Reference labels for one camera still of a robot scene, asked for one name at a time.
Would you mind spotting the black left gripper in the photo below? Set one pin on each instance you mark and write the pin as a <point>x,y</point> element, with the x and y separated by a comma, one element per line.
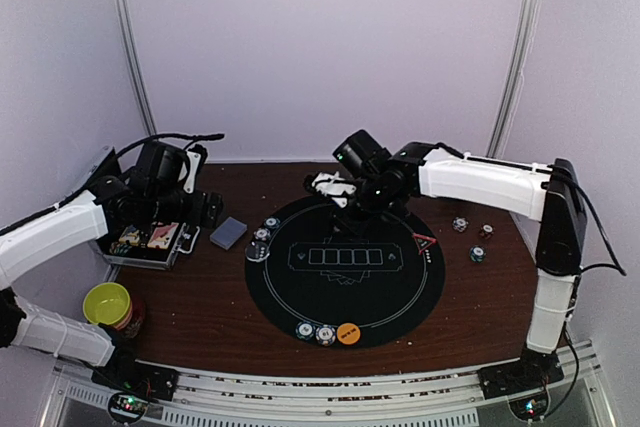
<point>213,208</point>

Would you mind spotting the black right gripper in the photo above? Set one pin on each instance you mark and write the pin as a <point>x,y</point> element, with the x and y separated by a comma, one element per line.
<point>349,226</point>

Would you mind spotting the grey card deck box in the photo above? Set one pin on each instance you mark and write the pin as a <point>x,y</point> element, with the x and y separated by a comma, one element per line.
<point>228,233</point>

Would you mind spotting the red triangular all-in marker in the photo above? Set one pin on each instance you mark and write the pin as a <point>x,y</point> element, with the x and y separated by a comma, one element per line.
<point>423,242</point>

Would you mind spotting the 10 chips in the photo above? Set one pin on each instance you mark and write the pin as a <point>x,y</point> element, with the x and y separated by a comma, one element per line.
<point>262,234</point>
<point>325,335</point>

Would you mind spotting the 50 chips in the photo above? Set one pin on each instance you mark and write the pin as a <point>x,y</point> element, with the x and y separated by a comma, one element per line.
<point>305,331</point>
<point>271,223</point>

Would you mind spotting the blue white 10 chip stack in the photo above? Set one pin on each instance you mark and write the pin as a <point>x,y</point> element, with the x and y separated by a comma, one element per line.
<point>460,224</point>

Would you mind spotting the orange big blind button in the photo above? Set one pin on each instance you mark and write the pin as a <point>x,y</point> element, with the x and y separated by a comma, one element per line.
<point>348,334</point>

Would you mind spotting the green blue 50 chip stack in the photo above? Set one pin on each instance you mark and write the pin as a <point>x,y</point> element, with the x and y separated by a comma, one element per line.
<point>477,254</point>

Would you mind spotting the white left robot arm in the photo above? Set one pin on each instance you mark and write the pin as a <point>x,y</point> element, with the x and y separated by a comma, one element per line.
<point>34,174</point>

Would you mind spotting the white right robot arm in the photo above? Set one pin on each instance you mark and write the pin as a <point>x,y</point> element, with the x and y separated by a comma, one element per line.
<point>542,200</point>

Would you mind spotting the round black poker mat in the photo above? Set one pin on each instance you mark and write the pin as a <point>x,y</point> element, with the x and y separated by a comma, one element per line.
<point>378,281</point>

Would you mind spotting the aluminium poker case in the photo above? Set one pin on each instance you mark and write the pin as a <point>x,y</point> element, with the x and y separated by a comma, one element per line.
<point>156,246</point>

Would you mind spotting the clear round dealer button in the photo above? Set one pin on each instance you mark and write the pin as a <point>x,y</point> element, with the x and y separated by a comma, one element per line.
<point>257,252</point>

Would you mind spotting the red black 100 chip stack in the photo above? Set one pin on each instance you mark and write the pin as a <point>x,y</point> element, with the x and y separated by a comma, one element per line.
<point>486,231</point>

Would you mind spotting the yellow-green bowl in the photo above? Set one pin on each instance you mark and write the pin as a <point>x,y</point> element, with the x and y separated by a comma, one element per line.
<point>109,304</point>

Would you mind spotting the right aluminium frame post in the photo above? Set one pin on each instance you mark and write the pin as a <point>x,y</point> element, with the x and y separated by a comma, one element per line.
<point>514,81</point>

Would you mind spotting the aluminium frame post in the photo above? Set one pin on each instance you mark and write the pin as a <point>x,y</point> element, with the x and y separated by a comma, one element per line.
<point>134,67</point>
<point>514,81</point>

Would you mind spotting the left aluminium frame post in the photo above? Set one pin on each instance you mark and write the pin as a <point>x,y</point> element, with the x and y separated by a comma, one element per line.
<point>134,67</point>

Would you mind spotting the aluminium front rail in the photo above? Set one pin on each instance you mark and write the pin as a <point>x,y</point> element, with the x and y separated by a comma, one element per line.
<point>452,397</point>

